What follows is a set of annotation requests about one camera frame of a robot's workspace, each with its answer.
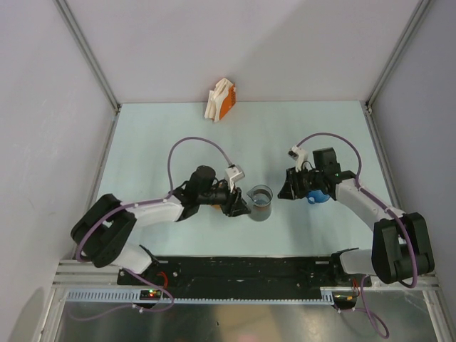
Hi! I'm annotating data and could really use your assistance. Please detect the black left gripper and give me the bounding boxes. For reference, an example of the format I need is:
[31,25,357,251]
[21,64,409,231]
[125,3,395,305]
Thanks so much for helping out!
[197,178,250,217]

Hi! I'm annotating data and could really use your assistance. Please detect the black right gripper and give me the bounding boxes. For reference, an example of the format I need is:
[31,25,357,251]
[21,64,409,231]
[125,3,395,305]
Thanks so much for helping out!
[277,165,323,200]

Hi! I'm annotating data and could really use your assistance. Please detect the blue glass dripper cone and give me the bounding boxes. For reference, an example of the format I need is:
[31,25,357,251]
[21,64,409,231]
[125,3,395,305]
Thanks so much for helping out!
[306,190,331,204]

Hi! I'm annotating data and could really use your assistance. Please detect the glass beaker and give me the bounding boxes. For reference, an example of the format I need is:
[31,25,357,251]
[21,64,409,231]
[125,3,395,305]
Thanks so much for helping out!
[247,185,273,222]

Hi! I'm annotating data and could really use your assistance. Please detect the white paper coffee filters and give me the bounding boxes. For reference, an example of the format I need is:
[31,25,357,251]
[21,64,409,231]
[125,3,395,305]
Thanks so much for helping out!
[204,78,233,123]

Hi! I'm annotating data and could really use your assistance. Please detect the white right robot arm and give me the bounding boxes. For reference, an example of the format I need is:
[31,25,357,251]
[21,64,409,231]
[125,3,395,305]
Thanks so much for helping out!
[278,146,435,286]

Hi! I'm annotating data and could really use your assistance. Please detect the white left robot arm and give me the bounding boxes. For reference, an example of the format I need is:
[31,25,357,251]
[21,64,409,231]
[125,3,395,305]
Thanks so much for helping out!
[71,165,251,284]

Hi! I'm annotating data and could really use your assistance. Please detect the orange filter box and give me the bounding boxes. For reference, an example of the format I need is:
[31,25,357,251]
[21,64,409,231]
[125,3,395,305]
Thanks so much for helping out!
[218,83,237,120]

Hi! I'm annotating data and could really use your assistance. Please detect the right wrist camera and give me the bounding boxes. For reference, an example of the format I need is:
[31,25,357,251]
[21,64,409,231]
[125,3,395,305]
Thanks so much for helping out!
[288,145,309,172]

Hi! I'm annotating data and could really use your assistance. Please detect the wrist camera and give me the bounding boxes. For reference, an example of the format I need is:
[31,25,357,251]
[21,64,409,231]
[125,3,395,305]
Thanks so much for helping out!
[224,164,245,192]
[288,145,309,172]

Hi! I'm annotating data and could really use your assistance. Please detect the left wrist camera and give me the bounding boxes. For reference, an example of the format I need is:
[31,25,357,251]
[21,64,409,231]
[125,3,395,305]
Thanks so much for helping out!
[224,164,245,192]

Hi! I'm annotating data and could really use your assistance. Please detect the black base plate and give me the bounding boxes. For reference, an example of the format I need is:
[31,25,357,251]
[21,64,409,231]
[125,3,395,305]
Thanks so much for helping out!
[117,256,362,301]

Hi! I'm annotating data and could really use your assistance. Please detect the white cable duct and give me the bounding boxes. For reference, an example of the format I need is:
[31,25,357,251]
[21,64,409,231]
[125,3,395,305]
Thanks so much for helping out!
[66,289,334,305]

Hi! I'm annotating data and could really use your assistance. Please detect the aluminium frame rail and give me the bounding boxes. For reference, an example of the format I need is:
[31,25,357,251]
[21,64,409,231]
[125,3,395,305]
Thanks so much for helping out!
[52,259,124,289]

